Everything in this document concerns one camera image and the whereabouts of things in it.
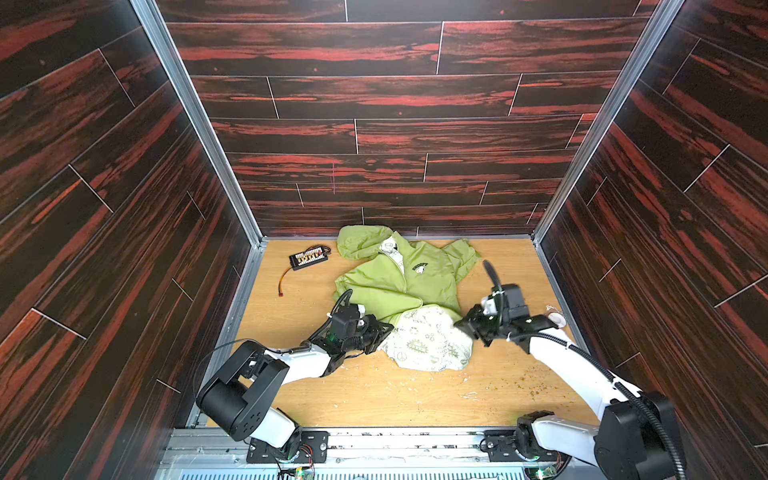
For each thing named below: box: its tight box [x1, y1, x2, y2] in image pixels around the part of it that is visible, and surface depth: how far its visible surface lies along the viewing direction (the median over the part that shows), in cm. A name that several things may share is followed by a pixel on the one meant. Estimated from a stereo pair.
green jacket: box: [335, 225, 481, 371], surface depth 100 cm
